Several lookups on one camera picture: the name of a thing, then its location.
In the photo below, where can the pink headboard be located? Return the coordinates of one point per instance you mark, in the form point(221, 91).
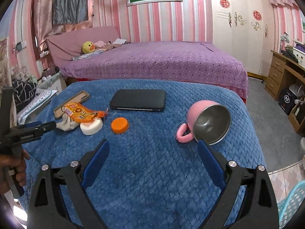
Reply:
point(67, 45)

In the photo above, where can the white wardrobe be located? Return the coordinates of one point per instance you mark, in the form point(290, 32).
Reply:
point(245, 29)

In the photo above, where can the blue fleece blanket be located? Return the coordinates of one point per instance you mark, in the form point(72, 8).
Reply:
point(149, 180)

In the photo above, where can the white round container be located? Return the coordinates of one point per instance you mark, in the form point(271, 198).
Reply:
point(91, 128)

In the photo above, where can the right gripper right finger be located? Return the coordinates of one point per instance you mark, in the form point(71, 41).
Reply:
point(258, 208)

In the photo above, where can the wooden desk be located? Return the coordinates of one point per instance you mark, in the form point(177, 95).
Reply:
point(285, 84)

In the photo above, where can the orange snack wrapper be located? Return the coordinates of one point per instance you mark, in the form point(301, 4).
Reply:
point(82, 114)

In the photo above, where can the orange bottle cap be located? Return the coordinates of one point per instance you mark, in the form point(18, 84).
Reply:
point(119, 125)

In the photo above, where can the pink steel mug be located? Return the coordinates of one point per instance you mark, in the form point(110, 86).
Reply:
point(206, 120)

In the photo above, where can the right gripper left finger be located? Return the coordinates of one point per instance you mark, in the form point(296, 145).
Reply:
point(47, 208)

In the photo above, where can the purple dotted bed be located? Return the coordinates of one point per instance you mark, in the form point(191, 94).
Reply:
point(195, 62)

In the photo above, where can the black phone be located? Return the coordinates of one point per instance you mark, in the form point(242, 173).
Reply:
point(139, 100)

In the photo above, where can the crumpled beige tissue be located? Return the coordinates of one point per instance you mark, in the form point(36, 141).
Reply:
point(67, 124)

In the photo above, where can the yellow duck plush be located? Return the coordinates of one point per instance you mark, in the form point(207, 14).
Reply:
point(88, 47)

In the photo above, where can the teal plastic basket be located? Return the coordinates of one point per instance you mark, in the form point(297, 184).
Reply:
point(289, 206)

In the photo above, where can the grey hanging cloth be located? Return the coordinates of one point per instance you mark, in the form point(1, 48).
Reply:
point(69, 12)

